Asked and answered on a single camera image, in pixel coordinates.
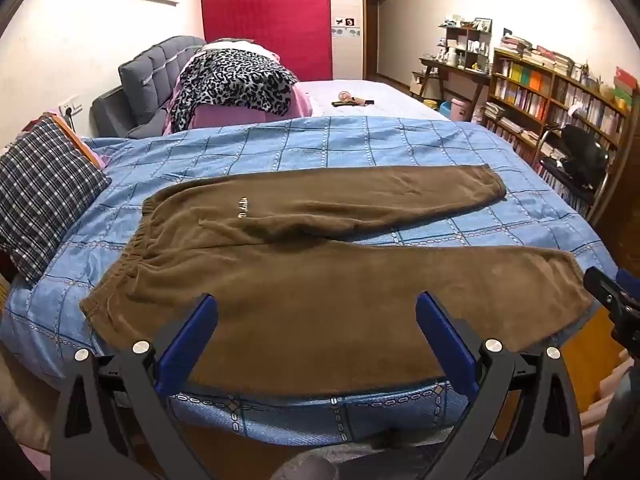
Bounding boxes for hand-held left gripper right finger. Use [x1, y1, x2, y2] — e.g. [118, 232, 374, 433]
[415, 291, 586, 480]

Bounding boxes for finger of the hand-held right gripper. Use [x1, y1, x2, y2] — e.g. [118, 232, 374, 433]
[584, 266, 640, 358]

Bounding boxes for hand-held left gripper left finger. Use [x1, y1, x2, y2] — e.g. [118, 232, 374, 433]
[50, 292, 221, 480]

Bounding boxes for brown fleece pants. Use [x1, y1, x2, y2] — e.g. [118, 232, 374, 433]
[80, 164, 596, 396]

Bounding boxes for wooden door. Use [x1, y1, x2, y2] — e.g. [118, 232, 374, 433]
[592, 110, 640, 273]

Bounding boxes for striped pink floral cloth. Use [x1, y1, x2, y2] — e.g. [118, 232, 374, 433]
[590, 355, 640, 431]

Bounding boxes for black office chair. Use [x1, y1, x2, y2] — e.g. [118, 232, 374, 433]
[532, 124, 611, 206]

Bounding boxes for wooden bookshelf with books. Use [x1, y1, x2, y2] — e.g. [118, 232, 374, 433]
[482, 35, 636, 216]

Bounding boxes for plaid pillow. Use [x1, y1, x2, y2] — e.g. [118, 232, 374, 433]
[0, 115, 112, 286]

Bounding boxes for blue patterned blanket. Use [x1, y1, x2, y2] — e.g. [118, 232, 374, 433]
[0, 115, 618, 448]

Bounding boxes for orange pillow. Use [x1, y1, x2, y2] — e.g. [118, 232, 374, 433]
[50, 112, 103, 168]

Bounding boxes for lilac bed sheet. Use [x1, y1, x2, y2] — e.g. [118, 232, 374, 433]
[297, 78, 451, 121]

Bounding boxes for wooden desk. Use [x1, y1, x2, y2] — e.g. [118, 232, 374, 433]
[410, 57, 493, 111]

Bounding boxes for leopard print blanket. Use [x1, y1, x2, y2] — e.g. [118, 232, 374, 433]
[170, 49, 299, 131]

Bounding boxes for grey tufted headboard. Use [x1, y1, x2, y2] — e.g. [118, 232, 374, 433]
[91, 35, 208, 139]

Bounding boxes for red upright mattress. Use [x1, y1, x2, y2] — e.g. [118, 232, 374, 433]
[201, 0, 333, 82]

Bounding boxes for wooden wardrobe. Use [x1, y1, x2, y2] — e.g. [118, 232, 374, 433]
[205, 0, 368, 81]

